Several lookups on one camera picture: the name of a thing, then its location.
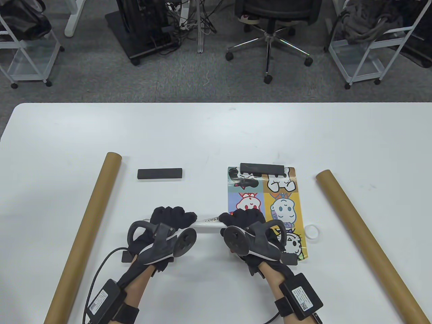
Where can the black bar weight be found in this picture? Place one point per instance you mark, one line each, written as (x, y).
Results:
(160, 174)
(261, 167)
(291, 259)
(127, 257)

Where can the person's right forearm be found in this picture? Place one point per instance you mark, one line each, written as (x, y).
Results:
(273, 281)

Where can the black wrist sensor box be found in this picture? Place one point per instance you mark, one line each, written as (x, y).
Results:
(104, 300)
(301, 297)

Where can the white desk leg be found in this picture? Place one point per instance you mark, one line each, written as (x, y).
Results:
(201, 37)
(72, 20)

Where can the person's left forearm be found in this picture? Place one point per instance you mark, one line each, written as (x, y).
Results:
(138, 287)

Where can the black wheeled equipment stand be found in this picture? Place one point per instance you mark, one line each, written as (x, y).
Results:
(141, 30)

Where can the white poster with purple lettering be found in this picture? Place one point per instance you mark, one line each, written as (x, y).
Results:
(209, 226)

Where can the grey crumpled cloth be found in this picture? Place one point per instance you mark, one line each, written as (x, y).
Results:
(368, 20)

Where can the person's right hand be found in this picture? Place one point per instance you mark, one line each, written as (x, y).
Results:
(244, 217)

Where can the colourful cartoon grid poster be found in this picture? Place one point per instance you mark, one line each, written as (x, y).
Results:
(283, 184)

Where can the black bag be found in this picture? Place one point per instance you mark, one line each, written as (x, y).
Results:
(20, 20)

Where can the white wheeled cart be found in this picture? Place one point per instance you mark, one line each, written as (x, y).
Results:
(361, 57)
(30, 64)

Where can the black office chair chrome base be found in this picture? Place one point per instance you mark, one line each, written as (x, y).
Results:
(268, 44)

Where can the person's left hand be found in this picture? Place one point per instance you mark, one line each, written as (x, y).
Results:
(168, 217)

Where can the brown cardboard mailing tube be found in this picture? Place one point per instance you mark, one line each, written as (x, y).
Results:
(354, 222)
(87, 216)

